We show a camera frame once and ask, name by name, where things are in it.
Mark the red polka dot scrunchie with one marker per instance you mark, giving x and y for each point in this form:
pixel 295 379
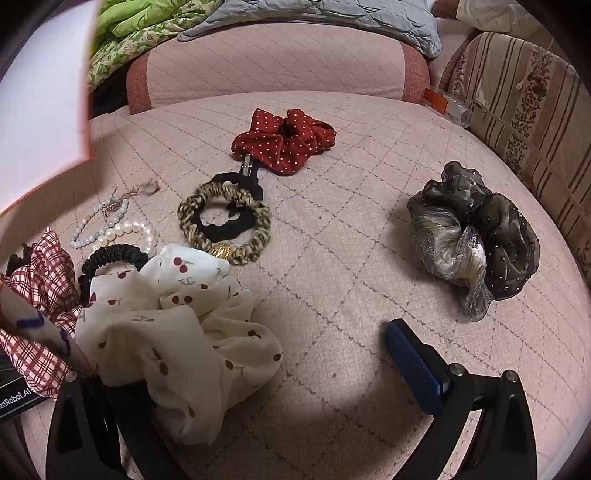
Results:
pixel 277 143

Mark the red cardboard box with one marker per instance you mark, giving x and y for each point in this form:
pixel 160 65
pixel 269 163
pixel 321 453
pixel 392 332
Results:
pixel 41 92

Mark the striped floral cushion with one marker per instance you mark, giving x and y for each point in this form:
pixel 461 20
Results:
pixel 526 106

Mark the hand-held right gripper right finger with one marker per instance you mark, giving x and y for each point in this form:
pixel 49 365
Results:
pixel 415 369

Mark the white cherry print scrunchie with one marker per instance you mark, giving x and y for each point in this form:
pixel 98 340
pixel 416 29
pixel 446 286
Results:
pixel 184 350

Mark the orange and white bottle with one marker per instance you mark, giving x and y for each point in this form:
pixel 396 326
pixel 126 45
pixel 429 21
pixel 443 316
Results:
pixel 445 104

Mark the green quilt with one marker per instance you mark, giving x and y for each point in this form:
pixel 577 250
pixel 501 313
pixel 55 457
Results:
pixel 124 27

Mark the grey quilted blanket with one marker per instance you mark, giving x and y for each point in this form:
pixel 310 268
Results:
pixel 323 18

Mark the olive sheer glitter scrunchie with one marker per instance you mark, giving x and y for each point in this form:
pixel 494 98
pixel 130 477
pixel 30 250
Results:
pixel 480 221

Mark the pink quilted bolster cushion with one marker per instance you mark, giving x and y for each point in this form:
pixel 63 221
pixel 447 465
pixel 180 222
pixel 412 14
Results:
pixel 277 64

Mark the red plaid scrunchie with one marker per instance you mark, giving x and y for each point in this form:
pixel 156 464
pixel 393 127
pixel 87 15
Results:
pixel 44 272

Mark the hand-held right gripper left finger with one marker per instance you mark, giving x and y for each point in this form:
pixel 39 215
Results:
pixel 99 429

